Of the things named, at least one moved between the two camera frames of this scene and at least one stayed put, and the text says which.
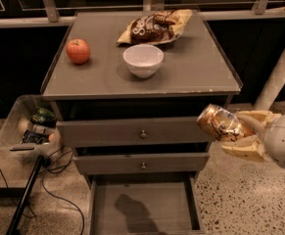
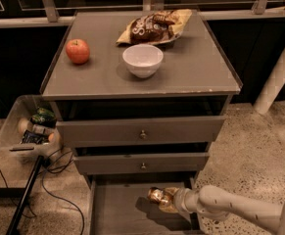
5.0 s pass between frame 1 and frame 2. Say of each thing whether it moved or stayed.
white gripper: moved
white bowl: stayed
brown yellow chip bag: stayed
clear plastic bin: stayed
